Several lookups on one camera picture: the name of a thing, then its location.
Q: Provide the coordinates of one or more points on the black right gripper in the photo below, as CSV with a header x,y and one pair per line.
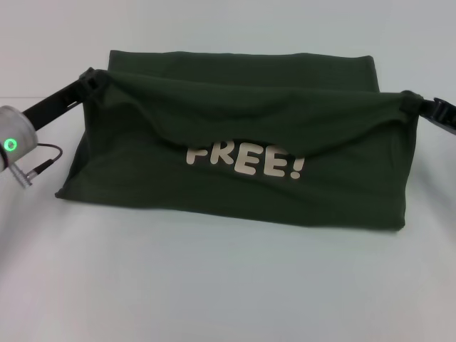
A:
x,y
440,114

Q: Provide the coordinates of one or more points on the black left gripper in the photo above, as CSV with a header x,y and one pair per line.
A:
x,y
58,101

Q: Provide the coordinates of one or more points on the dark green t-shirt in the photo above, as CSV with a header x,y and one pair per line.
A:
x,y
242,142

